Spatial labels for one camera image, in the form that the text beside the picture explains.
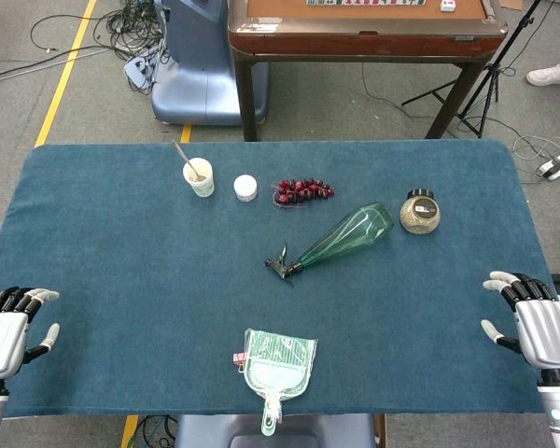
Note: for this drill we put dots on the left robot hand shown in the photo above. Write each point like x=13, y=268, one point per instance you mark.
x=2, y=336

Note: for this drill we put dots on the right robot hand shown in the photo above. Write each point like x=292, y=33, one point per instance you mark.
x=543, y=329

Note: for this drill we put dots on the green spray bottle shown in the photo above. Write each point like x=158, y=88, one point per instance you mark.
x=350, y=238

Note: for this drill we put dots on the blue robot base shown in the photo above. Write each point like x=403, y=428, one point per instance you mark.
x=200, y=70

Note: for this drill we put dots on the blue table cloth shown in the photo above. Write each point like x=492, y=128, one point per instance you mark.
x=121, y=261

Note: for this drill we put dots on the glass jar with black lid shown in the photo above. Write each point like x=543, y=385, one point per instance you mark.
x=420, y=212

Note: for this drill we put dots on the pink binder clip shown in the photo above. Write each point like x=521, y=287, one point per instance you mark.
x=238, y=358

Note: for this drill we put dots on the white paper cup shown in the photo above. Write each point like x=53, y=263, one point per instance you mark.
x=200, y=179

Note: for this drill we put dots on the white shoe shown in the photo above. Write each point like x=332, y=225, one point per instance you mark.
x=551, y=74

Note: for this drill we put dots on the metal spoon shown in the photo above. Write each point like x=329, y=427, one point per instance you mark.
x=184, y=156

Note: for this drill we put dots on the black tripod stand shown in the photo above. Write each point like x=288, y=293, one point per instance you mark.
x=490, y=74

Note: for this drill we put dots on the green dustpan set in bag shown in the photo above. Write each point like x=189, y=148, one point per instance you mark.
x=277, y=364

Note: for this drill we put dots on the red grape bunch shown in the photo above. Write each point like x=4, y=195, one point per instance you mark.
x=303, y=189

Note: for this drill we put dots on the small white lidded jar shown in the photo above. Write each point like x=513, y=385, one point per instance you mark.
x=245, y=187

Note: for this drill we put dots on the blue robot body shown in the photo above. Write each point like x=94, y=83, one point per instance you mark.
x=270, y=431

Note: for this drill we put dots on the single white mahjong tile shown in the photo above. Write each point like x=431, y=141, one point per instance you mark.
x=447, y=5

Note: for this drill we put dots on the brown mahjong table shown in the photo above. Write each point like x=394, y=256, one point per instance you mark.
x=364, y=32

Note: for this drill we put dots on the mahjong tile row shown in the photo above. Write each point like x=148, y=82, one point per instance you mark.
x=366, y=2

